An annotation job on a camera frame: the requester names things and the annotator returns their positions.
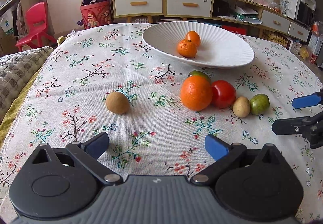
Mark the green fruit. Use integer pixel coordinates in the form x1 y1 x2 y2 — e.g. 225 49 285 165
187 70 211 84
250 94 270 115

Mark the brown longan fruit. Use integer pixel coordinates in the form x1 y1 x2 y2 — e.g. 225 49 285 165
232 96 250 118
105 91 130 115

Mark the red tomato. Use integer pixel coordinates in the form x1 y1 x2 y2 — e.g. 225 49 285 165
211 80 237 109

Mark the large orange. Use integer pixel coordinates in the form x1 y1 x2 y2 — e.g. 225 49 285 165
180 76 212 111

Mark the floral tablecloth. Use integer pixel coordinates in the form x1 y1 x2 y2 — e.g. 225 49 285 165
1 24 322 222

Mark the yellow cloth under tablecloth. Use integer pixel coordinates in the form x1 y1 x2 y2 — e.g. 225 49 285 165
0 68 41 147

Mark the white microwave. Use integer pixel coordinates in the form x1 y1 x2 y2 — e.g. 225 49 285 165
280 0 314 27

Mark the red storage box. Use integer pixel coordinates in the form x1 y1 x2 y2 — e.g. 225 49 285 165
221 25 247 35

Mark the white ribbed plate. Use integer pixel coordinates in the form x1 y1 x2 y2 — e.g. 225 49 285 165
141 21 255 69

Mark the grey knitted blanket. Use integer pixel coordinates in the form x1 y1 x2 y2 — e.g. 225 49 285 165
0 46 54 120

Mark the mandarin with stem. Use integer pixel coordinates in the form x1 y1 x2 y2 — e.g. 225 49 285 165
177 39 198 58

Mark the smooth small orange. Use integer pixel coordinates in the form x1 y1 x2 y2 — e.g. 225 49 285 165
185 30 201 47

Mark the red decorated bucket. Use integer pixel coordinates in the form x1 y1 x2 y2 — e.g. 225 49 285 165
77 0 113 29

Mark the red plastic chair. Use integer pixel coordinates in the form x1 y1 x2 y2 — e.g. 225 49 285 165
15 2 56 52

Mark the wooden cabinet with drawers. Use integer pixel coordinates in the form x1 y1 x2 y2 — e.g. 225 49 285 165
112 0 310 42

